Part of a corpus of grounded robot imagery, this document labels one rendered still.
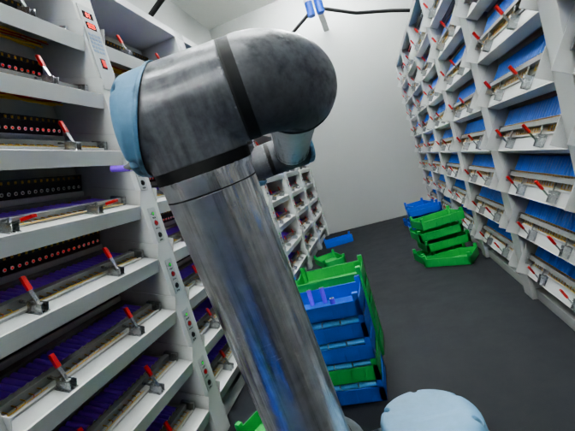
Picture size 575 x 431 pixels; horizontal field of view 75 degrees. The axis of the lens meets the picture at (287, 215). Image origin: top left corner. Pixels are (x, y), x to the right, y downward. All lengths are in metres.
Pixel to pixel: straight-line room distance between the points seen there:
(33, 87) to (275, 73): 0.88
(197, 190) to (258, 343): 0.19
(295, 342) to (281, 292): 0.07
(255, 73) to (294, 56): 0.05
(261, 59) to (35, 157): 0.79
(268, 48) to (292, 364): 0.36
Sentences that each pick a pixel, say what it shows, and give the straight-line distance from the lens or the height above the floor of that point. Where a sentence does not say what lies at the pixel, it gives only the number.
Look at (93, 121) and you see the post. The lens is 1.42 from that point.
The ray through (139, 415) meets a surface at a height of 0.33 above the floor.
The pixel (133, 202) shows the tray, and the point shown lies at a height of 0.90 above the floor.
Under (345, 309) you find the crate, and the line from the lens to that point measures 1.33.
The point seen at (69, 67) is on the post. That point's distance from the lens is 1.49.
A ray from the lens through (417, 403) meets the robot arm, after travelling 0.70.
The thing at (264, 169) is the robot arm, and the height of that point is 0.87.
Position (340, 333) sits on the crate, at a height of 0.27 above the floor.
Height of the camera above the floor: 0.83
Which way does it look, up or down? 5 degrees down
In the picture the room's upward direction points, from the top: 17 degrees counter-clockwise
